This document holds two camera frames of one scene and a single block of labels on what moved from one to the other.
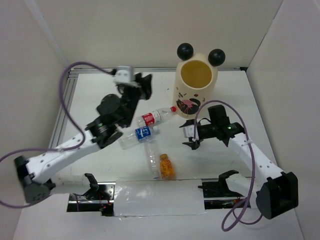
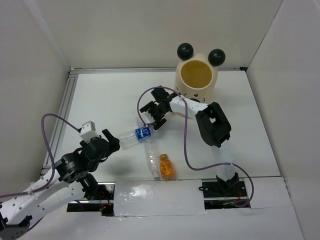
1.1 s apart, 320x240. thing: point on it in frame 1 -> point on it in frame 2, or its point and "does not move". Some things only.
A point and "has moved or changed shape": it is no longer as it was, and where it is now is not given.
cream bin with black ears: x=195 y=79 does not move
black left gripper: x=145 y=83 -> x=115 y=142
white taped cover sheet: x=161 y=197 does not move
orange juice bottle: x=166 y=168 does not move
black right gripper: x=194 y=145 -> x=151 y=105
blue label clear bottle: x=137 y=135 does not move
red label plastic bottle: x=151 y=118 has moved or changed shape
